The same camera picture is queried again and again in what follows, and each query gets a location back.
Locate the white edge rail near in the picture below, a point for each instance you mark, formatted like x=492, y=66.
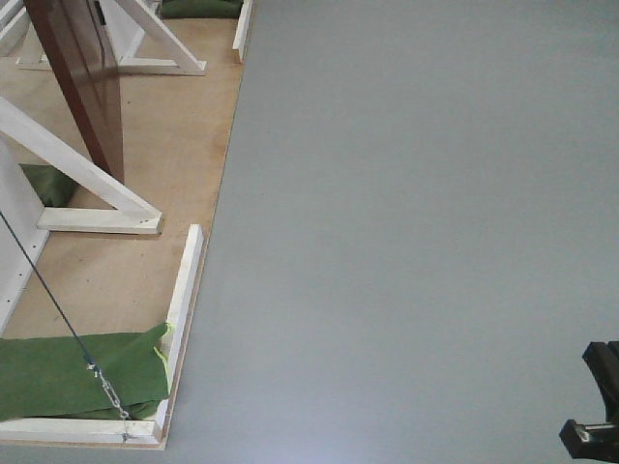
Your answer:
x=179, y=315

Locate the plywood base platform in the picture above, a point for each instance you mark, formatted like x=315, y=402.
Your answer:
x=177, y=131

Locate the far white wooden brace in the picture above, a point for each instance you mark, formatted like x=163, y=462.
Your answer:
x=143, y=44

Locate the white wall panel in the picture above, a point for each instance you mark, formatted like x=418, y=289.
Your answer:
x=21, y=210

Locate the white edge rail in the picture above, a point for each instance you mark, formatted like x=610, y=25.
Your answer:
x=179, y=315
x=82, y=432
x=242, y=31

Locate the green sandbag near corner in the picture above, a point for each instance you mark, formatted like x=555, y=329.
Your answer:
x=48, y=377

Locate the white edge rail far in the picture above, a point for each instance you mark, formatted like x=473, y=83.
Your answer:
x=242, y=31

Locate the green sandbag behind brace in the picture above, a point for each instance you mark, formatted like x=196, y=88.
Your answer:
x=54, y=188

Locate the brown wooden door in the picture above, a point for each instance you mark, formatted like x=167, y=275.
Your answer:
x=80, y=54

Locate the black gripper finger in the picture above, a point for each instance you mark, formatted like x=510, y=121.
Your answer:
x=602, y=360
x=590, y=441

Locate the green sandbag far top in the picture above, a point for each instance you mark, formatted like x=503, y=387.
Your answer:
x=201, y=9

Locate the white bottom edge rail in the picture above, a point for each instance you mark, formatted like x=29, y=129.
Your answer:
x=82, y=432

